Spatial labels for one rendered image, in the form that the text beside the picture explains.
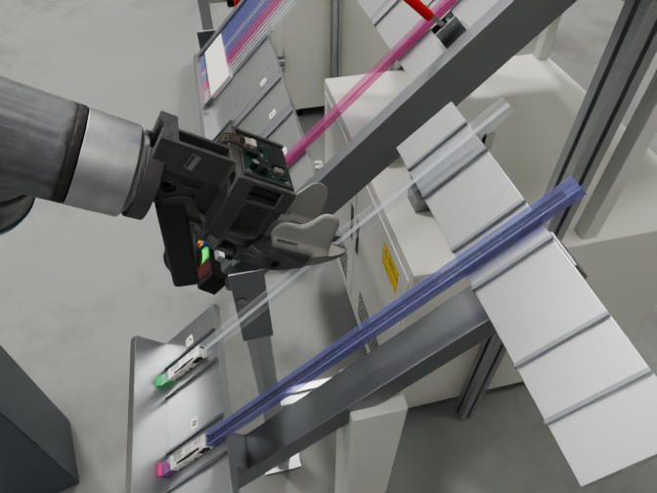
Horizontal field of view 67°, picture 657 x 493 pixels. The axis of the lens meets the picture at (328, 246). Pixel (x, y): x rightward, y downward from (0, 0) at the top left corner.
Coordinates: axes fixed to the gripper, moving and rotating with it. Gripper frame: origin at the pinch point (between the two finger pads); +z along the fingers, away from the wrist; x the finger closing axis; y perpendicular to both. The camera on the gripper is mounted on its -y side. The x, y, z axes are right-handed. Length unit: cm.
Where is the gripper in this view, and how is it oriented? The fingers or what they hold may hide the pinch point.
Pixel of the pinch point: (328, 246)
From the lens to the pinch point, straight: 51.1
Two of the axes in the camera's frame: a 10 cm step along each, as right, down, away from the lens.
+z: 8.2, 2.2, 5.3
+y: 5.3, -6.6, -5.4
